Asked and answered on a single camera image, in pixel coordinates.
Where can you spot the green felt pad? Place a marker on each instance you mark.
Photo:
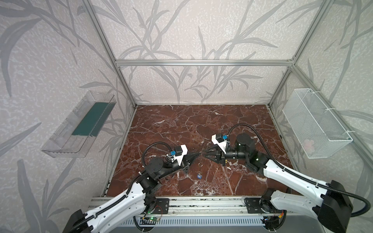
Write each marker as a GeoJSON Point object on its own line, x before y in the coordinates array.
{"type": "Point", "coordinates": [94, 120]}

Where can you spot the small circuit board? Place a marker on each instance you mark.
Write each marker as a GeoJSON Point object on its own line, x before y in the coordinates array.
{"type": "Point", "coordinates": [150, 220]}

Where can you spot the pink object in basket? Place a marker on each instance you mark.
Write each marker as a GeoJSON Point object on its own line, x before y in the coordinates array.
{"type": "Point", "coordinates": [308, 144]}

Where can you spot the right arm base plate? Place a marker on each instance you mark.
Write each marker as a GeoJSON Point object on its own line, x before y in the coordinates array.
{"type": "Point", "coordinates": [256, 205]}

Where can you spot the white wire mesh basket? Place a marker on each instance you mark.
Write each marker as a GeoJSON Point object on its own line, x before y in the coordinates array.
{"type": "Point", "coordinates": [310, 118]}

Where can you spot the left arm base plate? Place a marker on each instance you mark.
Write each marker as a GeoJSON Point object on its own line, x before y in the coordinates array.
{"type": "Point", "coordinates": [159, 207]}

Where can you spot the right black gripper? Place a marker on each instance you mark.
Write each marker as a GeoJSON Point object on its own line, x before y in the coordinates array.
{"type": "Point", "coordinates": [217, 156]}

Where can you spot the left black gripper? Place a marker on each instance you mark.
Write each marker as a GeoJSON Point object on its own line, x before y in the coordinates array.
{"type": "Point", "coordinates": [188, 158]}

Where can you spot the clear plastic wall bin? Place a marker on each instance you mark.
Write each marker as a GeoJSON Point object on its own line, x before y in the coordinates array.
{"type": "Point", "coordinates": [62, 144]}

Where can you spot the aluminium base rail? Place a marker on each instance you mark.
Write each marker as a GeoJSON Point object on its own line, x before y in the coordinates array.
{"type": "Point", "coordinates": [234, 205]}

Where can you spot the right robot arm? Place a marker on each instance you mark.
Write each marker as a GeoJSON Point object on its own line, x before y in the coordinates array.
{"type": "Point", "coordinates": [316, 199]}

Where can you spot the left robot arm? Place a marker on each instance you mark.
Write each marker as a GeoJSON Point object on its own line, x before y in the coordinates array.
{"type": "Point", "coordinates": [137, 199]}

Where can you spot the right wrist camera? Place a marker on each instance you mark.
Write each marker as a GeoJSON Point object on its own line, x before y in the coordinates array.
{"type": "Point", "coordinates": [221, 142]}

